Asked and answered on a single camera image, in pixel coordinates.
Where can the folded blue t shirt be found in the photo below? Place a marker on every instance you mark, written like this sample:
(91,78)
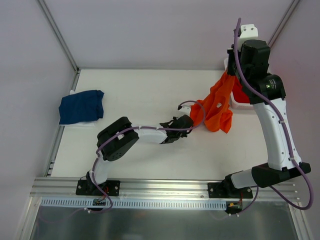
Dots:
(100,108)

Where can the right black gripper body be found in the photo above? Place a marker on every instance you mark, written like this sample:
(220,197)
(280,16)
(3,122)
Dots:
(231,64)

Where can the white plastic basket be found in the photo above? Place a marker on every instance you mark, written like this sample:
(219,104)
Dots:
(239,106)

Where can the red t shirt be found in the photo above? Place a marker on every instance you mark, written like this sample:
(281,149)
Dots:
(238,94)

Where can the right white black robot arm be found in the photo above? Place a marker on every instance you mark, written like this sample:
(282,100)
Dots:
(267,95)

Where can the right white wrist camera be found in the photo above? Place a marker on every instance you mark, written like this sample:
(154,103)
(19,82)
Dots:
(247,32)

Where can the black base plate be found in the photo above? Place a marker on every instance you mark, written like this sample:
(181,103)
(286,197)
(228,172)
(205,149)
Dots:
(111,187)
(225,191)

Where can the orange t shirt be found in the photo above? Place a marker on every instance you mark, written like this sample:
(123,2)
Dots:
(215,108)

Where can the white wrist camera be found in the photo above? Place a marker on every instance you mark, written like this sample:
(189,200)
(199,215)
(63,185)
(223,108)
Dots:
(184,108)
(247,32)

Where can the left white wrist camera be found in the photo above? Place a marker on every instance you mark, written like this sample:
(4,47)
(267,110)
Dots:
(184,108)

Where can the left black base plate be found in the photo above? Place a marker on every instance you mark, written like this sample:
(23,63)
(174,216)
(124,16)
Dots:
(111,187)

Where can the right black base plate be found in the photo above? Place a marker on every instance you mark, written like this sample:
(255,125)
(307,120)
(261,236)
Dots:
(225,191)

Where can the white slotted cable duct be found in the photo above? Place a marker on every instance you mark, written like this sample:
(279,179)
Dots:
(134,203)

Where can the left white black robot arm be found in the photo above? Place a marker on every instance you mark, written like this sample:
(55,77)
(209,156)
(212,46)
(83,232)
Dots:
(116,140)

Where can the aluminium mounting rail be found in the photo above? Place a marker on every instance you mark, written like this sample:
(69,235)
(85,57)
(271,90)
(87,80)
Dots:
(159,189)

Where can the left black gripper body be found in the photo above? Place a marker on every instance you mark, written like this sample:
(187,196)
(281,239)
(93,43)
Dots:
(186,121)

